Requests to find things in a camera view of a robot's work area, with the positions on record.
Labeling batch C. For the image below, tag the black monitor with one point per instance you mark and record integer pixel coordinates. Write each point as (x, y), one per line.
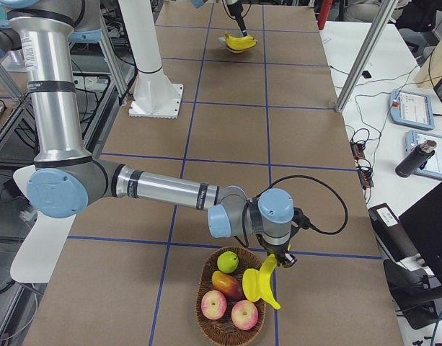
(419, 297)

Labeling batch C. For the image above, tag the red cylinder object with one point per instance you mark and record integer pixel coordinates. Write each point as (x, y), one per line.
(323, 14)

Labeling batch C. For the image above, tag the aluminium frame post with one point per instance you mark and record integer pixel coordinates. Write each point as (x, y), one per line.
(367, 48)

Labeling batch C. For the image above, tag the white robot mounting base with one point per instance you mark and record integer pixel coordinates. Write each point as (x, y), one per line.
(154, 95)

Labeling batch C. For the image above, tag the black water bottle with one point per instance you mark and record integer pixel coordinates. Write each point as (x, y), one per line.
(416, 158)

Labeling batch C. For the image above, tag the yellow green banana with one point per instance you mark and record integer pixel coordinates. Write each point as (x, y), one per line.
(264, 281)

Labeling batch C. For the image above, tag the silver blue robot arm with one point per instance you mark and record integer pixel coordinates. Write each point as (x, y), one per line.
(72, 78)
(226, 5)

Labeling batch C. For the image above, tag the pink apple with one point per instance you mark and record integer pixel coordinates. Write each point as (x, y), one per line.
(213, 305)
(244, 315)

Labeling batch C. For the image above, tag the green apple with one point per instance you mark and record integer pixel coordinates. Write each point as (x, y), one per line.
(228, 262)

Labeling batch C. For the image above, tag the black box with label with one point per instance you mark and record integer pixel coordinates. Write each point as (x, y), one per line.
(390, 232)

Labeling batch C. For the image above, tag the woven wicker basket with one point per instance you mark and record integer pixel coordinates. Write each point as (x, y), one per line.
(223, 331)

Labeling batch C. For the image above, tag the pink apple lower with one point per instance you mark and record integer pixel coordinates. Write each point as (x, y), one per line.
(244, 315)

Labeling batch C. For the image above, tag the pink apple upper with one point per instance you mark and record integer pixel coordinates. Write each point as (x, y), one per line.
(213, 305)

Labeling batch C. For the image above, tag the upper teach pendant tablet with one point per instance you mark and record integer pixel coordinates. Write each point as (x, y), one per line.
(411, 109)

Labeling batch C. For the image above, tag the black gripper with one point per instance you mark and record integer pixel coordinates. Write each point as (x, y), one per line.
(236, 15)
(276, 250)

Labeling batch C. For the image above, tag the red yellow mango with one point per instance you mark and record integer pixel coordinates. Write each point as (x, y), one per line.
(228, 285)

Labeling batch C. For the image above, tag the yellow starfruit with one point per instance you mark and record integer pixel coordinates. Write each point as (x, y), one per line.
(249, 284)

